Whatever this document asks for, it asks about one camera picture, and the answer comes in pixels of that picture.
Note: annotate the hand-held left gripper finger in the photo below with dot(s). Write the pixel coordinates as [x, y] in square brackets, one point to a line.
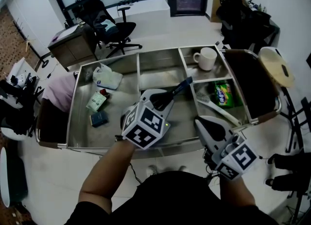
[180, 84]
[184, 88]

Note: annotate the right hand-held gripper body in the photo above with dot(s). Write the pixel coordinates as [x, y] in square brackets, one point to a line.
[218, 146]

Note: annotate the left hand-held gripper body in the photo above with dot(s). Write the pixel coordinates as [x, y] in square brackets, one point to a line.
[143, 126]

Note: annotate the stainless steel cart with compartments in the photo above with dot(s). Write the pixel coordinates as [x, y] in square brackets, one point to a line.
[167, 63]

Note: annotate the person's right forearm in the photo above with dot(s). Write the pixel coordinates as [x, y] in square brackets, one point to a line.
[239, 190]

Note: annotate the person's left forearm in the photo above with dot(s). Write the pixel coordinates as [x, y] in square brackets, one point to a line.
[107, 175]

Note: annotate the small red item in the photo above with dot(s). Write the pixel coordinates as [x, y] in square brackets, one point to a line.
[104, 92]

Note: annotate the black cart side bag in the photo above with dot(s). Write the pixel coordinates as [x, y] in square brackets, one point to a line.
[52, 122]
[250, 85]

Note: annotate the small purple item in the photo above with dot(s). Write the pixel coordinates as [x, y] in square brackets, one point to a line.
[55, 39]

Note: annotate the white mug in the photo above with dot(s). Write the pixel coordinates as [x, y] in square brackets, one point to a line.
[206, 58]

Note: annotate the green snack packet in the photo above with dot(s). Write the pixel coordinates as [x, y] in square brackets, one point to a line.
[223, 95]

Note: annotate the person's white shoe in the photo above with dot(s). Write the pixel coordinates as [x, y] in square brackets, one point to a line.
[152, 170]
[184, 168]

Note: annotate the dark blue small box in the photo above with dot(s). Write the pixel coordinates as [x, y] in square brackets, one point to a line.
[99, 119]

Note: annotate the pale green flat packet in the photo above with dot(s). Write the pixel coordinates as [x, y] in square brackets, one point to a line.
[96, 101]

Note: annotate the white plastic bag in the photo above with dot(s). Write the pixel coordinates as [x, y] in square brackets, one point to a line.
[107, 77]

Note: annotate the person's black shirt torso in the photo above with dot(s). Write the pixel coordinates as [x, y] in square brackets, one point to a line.
[175, 199]

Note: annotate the long white table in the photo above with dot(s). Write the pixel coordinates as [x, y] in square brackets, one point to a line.
[143, 9]

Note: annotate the brown cardboard sheet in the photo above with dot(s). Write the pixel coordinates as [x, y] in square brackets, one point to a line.
[216, 3]

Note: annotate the pink cloth bag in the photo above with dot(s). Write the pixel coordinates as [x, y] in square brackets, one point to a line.
[60, 90]

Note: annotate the black office chair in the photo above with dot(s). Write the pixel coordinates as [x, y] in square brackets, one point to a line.
[109, 27]

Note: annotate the round pale wooden stool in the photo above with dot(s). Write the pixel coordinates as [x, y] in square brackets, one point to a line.
[274, 66]

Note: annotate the black desk with clutter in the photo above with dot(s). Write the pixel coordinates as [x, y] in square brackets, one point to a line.
[263, 24]

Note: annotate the brown wooden cabinet desk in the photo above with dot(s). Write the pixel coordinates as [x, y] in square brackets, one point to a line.
[70, 46]

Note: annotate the white and black machine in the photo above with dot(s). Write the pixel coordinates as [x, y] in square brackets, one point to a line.
[17, 97]

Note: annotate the black metal frame stand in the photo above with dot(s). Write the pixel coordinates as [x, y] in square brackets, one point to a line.
[295, 122]

